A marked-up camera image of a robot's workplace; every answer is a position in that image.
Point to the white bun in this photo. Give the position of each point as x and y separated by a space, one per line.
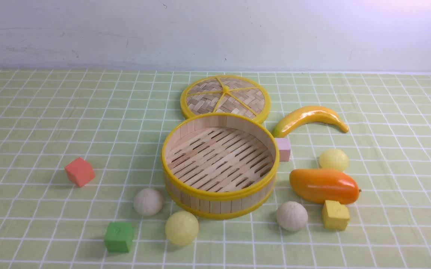
148 202
292 216

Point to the yellow bun front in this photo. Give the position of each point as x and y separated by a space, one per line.
181 228

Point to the yellow bun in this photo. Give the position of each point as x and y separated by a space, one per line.
181 228
333 159

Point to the bamboo steamer tray yellow rim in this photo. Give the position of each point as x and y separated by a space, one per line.
219 166

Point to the woven bamboo steamer lid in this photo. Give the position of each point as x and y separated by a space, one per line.
228 94

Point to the pink foam cube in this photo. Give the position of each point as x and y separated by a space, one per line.
284 148

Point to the yellow plastic banana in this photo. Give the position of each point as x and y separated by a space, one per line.
307 115

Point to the orange plastic mango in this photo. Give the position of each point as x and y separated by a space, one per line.
319 185

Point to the green foam cube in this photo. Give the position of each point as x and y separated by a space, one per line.
119 237

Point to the red foam cube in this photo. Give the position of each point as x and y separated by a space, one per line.
79 172

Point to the yellow foam cube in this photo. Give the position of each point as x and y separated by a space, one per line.
335 216

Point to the green checkered tablecloth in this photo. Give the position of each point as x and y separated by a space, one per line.
118 120

